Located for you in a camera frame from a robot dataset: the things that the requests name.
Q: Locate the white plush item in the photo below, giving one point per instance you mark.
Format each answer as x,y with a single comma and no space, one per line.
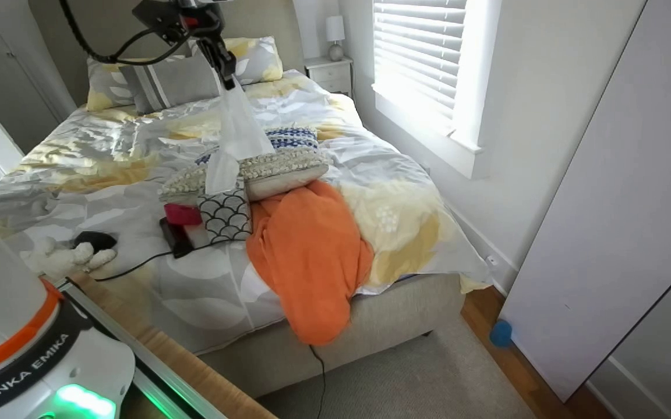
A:
68,260

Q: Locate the white wardrobe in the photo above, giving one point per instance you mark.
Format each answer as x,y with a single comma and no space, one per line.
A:
615,200

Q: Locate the white tissue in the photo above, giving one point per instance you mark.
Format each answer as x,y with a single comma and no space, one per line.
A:
238,129

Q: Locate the white window frame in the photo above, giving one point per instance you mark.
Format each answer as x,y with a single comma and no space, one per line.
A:
483,78

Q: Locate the grey yellow floral duvet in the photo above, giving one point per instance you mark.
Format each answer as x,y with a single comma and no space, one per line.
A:
104,154

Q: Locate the white door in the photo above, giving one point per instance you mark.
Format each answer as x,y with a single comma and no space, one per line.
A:
1,85

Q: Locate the small white table lamp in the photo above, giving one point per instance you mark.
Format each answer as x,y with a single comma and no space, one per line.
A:
337,32

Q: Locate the white window blinds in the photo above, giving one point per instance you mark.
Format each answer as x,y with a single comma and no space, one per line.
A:
417,48

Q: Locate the small black device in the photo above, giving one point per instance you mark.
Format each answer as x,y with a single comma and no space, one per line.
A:
97,241

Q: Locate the blue ball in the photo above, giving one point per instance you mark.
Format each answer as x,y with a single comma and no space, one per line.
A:
502,334

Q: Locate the beige rug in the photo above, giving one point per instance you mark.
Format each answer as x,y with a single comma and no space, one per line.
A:
421,380

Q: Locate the blue beige patterned pillow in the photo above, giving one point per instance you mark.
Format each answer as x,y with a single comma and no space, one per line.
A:
281,174

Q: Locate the red pouch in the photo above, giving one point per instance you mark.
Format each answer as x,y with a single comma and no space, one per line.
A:
182,214

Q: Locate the beige upholstered headboard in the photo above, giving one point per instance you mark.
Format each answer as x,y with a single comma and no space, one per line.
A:
273,20

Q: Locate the grey striped pillow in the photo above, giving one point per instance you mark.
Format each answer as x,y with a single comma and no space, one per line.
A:
175,83

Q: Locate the white nightstand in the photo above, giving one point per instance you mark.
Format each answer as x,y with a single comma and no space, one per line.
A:
331,75

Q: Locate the orange blanket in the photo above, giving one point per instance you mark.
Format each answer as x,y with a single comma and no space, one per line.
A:
308,256

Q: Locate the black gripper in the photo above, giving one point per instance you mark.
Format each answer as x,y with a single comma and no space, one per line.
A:
199,17

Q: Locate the beige bed base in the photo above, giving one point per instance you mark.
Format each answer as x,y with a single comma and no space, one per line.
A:
383,326

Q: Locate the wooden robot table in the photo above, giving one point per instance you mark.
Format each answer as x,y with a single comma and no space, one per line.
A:
179,365

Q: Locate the scale patterned tissue box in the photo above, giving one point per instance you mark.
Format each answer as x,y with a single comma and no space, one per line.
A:
227,217

